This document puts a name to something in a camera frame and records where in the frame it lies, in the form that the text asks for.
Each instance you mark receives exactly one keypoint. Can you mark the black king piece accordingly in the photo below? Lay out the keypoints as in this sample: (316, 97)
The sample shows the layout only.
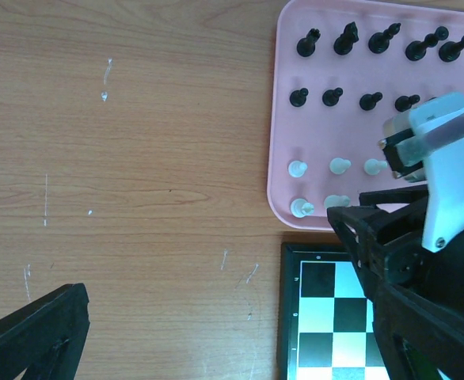
(451, 50)

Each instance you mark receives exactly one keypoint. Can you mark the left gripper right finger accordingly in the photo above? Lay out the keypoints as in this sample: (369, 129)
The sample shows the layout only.
(417, 338)

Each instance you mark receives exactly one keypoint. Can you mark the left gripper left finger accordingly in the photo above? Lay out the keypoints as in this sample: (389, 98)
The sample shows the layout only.
(45, 339)

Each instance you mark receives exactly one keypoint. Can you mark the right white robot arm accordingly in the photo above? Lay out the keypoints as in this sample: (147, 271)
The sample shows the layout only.
(425, 147)

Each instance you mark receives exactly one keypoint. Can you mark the white pawn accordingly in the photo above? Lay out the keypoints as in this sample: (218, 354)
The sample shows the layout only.
(339, 166)
(373, 167)
(297, 168)

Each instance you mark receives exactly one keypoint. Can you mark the black queen piece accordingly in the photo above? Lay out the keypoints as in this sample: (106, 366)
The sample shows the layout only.
(417, 49)

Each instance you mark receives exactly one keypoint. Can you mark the black rook far left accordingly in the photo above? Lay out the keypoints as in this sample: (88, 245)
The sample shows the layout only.
(307, 45)

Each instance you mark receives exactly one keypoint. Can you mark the white knight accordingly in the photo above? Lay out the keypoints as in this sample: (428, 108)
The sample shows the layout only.
(336, 201)

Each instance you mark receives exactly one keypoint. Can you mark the black white chessboard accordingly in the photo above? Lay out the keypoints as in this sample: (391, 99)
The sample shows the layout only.
(325, 320)

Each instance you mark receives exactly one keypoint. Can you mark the black knight left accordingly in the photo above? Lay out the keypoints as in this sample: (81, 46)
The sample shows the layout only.
(343, 45)

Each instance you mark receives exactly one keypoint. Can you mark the white rook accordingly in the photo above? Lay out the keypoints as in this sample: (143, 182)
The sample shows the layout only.
(301, 208)

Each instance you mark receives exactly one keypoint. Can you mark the pink plastic tray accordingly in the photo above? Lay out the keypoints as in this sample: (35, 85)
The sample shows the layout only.
(316, 134)

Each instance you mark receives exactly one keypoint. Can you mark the black bishop left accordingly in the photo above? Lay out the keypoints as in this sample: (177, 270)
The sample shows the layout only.
(380, 41)

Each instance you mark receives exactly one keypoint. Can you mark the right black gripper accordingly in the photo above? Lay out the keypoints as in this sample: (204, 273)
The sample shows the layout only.
(383, 235)

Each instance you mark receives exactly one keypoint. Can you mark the black pawn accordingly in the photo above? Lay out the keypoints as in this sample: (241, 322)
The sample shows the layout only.
(298, 97)
(404, 103)
(332, 96)
(369, 100)

